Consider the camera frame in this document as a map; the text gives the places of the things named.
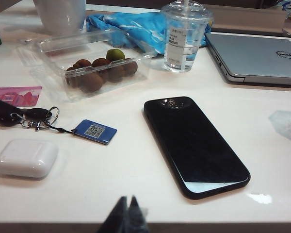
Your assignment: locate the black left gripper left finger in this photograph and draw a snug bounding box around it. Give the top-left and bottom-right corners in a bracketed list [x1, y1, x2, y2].
[103, 196, 128, 233]

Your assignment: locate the black car key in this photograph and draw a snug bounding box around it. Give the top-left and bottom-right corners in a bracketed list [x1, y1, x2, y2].
[0, 98, 27, 127]

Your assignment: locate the black smartphone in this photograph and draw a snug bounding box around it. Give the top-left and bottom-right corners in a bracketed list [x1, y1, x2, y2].
[144, 96, 252, 200]

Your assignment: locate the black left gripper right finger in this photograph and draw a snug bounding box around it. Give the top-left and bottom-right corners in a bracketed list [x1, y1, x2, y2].
[127, 195, 150, 233]

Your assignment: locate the silver key ring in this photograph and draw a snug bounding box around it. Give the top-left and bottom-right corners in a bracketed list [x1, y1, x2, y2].
[47, 106, 61, 122]

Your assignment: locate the black round key fob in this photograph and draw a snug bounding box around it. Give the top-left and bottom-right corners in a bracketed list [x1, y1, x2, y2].
[26, 108, 53, 121]

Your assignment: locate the blue QR code tag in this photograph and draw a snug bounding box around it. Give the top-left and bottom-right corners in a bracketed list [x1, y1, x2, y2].
[71, 118, 118, 146]

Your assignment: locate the pink card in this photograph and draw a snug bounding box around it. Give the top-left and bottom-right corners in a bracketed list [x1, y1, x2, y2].
[0, 86, 43, 107]

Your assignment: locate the blue patterned cloth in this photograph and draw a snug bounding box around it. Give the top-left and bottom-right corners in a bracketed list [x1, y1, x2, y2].
[86, 12, 213, 58]

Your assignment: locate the brown desk partition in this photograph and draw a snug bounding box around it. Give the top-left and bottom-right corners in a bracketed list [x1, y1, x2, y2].
[86, 0, 282, 6]

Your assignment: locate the clear plastic drink cup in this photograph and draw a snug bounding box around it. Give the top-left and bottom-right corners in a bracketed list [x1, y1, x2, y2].
[160, 2, 214, 73]

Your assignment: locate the clear plastic fruit container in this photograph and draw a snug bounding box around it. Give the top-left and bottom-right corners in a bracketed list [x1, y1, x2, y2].
[16, 29, 152, 102]

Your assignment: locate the white earbuds case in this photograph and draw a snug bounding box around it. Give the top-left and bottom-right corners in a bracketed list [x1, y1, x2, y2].
[0, 138, 59, 180]

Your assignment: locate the white plant pot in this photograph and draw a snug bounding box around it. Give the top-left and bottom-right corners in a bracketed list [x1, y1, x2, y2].
[32, 0, 87, 34]

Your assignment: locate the green kiwi fruit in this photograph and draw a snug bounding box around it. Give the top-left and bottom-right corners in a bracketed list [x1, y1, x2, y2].
[106, 48, 126, 61]

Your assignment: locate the brown kiwi fruit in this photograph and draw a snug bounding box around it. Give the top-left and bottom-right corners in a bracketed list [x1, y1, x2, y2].
[104, 63, 126, 82]
[72, 59, 92, 70]
[92, 57, 112, 68]
[122, 58, 138, 77]
[79, 72, 104, 94]

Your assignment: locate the silver Dell laptop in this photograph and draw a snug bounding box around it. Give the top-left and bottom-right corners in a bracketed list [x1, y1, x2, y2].
[205, 31, 291, 85]

